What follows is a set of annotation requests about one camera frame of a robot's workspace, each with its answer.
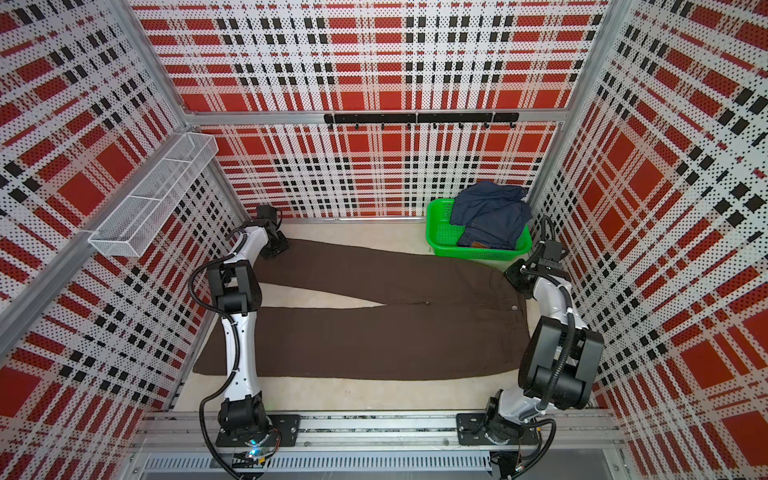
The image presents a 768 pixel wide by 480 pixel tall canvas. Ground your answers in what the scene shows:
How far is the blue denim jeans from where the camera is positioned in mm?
1132

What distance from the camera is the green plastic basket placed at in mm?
1068

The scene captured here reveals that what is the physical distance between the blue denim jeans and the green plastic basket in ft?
0.07
